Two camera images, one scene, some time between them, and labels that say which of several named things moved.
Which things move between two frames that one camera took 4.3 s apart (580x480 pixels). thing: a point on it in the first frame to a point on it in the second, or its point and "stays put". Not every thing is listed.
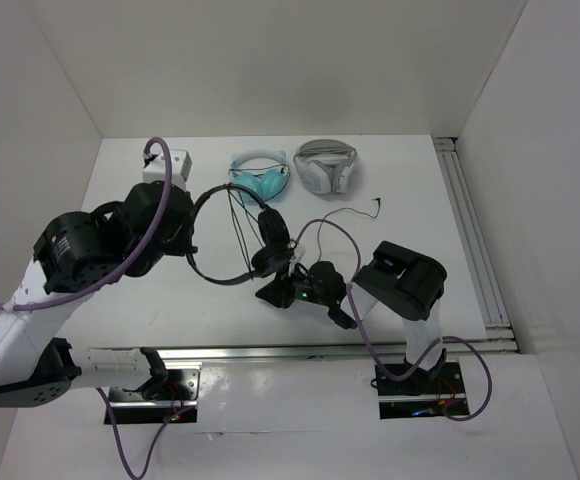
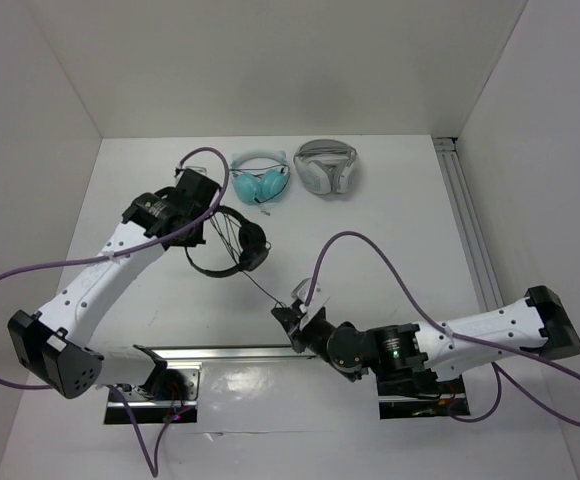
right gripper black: (278, 292) to (289, 321)
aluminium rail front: (319, 351) stays put
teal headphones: (263, 172) stays put
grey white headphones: (325, 165) stays put
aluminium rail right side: (499, 331) stays put
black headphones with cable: (270, 259) to (253, 251)
